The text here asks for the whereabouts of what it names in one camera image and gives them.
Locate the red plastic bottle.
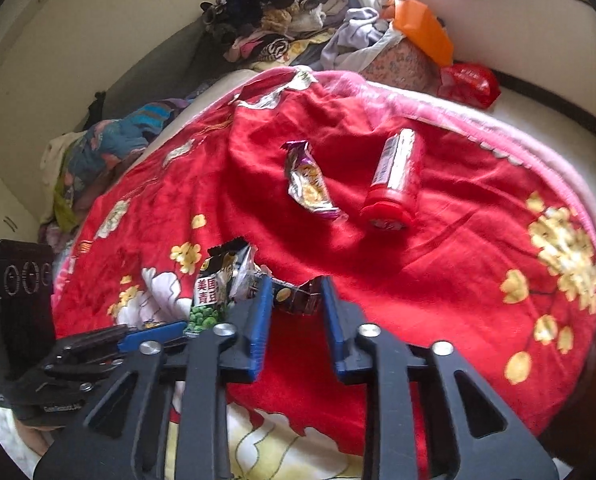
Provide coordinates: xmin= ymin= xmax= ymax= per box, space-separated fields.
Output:
xmin=360 ymin=128 xmax=425 ymax=233

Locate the black gold snack wrapper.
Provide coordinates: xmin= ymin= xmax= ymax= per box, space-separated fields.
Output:
xmin=270 ymin=277 xmax=326 ymax=316

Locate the pink floral bag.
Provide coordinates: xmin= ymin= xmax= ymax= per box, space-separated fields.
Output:
xmin=363 ymin=40 xmax=441 ymax=93

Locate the small purple snack wrapper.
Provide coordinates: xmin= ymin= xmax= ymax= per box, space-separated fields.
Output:
xmin=281 ymin=140 xmax=349 ymax=223

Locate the green snack wrapper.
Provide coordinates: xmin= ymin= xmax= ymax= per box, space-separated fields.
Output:
xmin=184 ymin=237 xmax=260 ymax=338

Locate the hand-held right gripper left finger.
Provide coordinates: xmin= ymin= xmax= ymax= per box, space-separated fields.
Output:
xmin=33 ymin=275 xmax=274 ymax=480

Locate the lavender garment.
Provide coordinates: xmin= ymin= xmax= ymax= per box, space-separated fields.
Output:
xmin=320 ymin=6 xmax=404 ymax=72

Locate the pile of clothes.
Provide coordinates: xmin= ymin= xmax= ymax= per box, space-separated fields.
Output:
xmin=200 ymin=0 xmax=359 ymax=68

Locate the red plastic bag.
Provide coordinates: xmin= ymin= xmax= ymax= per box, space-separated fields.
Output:
xmin=437 ymin=62 xmax=501 ymax=109

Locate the orange bag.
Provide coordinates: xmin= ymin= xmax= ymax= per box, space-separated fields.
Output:
xmin=382 ymin=0 xmax=455 ymax=68

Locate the red floral blanket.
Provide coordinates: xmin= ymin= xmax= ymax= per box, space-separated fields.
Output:
xmin=50 ymin=67 xmax=596 ymax=480

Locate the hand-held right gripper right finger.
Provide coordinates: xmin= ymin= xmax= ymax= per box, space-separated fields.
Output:
xmin=319 ymin=276 xmax=561 ymax=480

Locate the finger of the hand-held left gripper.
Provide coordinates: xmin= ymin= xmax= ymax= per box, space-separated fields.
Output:
xmin=55 ymin=320 xmax=189 ymax=361

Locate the person's left hand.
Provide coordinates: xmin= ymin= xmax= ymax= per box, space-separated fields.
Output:
xmin=13 ymin=417 xmax=69 ymax=458

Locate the beige mattress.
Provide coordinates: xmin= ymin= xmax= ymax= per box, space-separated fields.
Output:
xmin=178 ymin=67 xmax=260 ymax=131

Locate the blue patterned cloth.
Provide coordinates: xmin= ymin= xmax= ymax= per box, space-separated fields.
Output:
xmin=40 ymin=101 xmax=189 ymax=233

